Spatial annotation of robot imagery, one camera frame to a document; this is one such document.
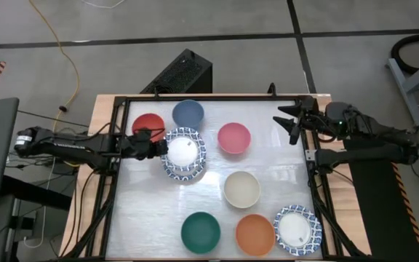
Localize orange bowl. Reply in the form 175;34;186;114
235;213;276;257

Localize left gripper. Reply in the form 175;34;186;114
119;129;169;161

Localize white cable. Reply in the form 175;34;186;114
81;0;127;9

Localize black computer tower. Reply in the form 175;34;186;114
140;48;213;95

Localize grey metal stand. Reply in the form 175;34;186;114
387;50;419;128

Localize red bowl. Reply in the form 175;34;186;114
131;112;167;143

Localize black hose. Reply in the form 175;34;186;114
390;33;419;76

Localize yellow cable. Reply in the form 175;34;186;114
28;0;81;146

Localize cream bowl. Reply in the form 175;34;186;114
223;170;262;210

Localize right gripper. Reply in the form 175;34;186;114
273;95;327;146

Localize green bowl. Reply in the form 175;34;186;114
180;212;222;255

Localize blue bowl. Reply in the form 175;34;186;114
172;99;205;130

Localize white glossy table sheet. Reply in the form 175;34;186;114
104;100;325;261

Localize black cable with plug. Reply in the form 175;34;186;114
16;104;90;128

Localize pink bowl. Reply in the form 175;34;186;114
217;122;252;155

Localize black metal table frame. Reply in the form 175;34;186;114
63;82;370;262

